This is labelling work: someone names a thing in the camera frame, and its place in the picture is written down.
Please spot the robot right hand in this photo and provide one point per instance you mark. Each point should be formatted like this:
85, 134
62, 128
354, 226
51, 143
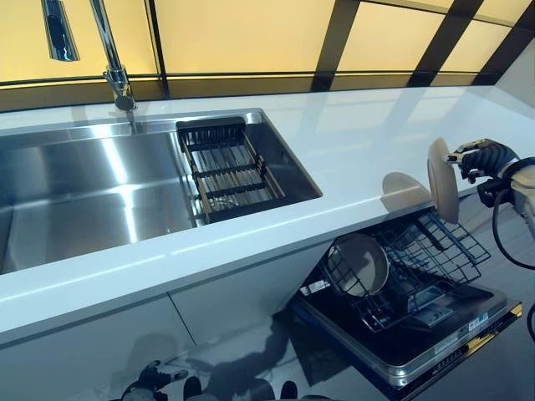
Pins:
480, 158

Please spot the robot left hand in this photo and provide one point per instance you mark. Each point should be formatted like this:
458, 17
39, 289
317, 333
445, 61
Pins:
154, 378

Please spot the cream round plate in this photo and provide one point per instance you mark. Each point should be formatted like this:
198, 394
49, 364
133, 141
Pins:
359, 265
442, 179

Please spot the robot right arm silver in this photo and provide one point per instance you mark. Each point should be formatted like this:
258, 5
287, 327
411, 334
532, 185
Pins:
524, 188

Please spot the robot left foot black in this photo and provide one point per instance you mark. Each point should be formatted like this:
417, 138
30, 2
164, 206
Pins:
191, 388

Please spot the robot foot black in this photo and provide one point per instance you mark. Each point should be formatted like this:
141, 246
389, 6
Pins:
191, 388
288, 390

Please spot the white glossy base cabinet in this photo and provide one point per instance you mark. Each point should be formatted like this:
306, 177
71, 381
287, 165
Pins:
125, 326

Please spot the robot right foot black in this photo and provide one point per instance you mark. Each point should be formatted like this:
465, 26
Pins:
288, 390

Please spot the stainless steel sink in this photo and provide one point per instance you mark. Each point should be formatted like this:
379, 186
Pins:
104, 188

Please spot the black sink drying rack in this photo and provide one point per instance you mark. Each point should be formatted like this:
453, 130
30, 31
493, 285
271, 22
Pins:
209, 125

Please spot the chrome arched faucet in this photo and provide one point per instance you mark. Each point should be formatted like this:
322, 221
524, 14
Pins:
117, 79

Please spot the yellow window with dark frame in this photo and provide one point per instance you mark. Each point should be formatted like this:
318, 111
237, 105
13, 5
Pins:
251, 37

